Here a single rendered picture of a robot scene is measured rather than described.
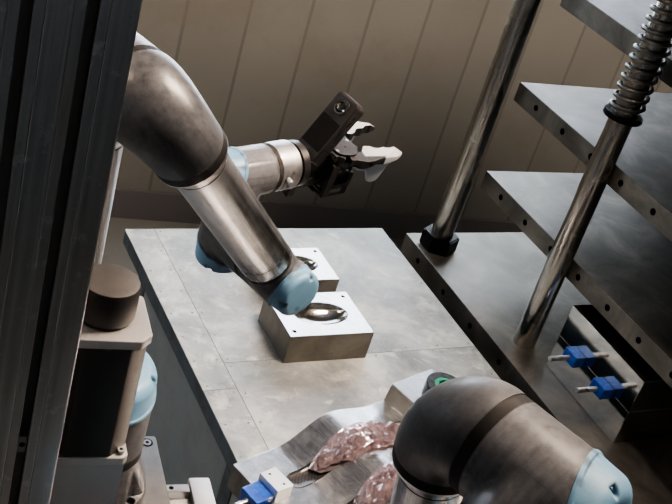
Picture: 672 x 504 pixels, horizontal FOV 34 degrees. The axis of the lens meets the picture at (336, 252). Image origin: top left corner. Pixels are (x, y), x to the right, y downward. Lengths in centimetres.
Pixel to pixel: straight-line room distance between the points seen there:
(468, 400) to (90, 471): 40
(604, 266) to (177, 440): 104
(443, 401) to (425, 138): 336
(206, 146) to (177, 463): 134
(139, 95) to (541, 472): 60
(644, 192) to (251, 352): 89
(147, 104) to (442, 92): 313
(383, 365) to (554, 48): 227
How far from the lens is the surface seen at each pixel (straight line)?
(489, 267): 298
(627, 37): 255
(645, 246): 281
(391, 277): 275
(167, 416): 258
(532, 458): 104
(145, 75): 128
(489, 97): 277
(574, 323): 259
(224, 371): 228
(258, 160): 161
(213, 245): 164
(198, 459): 241
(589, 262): 262
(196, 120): 129
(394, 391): 220
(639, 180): 248
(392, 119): 432
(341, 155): 171
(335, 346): 238
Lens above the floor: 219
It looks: 30 degrees down
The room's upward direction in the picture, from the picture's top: 17 degrees clockwise
